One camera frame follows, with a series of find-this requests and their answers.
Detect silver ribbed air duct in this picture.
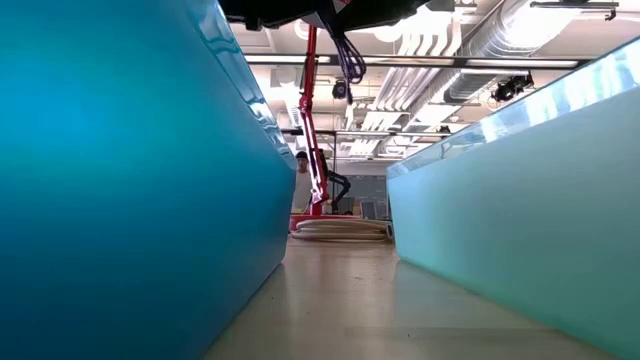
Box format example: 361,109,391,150
442,0,586,105

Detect black overhead frame beam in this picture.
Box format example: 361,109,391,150
243,53,594,70

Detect red desk lamp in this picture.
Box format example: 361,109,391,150
288,0,361,234

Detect teal translucent plastic bin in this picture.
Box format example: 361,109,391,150
385,37,640,360

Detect black ceiling-mounted device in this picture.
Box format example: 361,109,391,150
491,72,535,104

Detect purple USB cable bundle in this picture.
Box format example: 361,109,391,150
319,0,368,85

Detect white USB cable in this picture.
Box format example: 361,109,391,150
291,218,394,243

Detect blue plastic bin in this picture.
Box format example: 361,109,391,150
0,0,299,360

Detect black ceiling rail fixture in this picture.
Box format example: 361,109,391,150
529,0,621,22

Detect person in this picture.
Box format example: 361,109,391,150
292,151,314,214

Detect black round ceiling camera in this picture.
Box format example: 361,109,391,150
331,78,352,101

